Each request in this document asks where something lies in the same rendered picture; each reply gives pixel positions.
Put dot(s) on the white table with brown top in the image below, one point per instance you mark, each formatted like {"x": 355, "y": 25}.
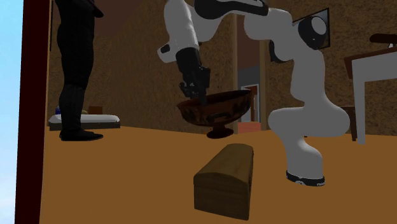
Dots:
{"x": 372, "y": 66}

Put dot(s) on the bed with white mattress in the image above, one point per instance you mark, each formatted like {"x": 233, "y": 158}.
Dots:
{"x": 99, "y": 119}

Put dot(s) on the dark brown footed bowl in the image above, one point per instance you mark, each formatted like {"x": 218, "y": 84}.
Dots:
{"x": 217, "y": 113}

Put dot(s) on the brown wooden chest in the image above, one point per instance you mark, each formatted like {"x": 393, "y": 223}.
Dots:
{"x": 226, "y": 183}

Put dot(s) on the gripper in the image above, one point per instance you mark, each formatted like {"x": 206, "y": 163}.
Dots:
{"x": 189, "y": 66}

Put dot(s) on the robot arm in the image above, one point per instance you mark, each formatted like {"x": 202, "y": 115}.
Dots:
{"x": 310, "y": 93}

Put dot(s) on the framed wall picture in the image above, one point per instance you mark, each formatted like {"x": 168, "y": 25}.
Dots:
{"x": 326, "y": 21}

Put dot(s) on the tall black figure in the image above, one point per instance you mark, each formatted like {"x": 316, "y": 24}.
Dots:
{"x": 76, "y": 77}

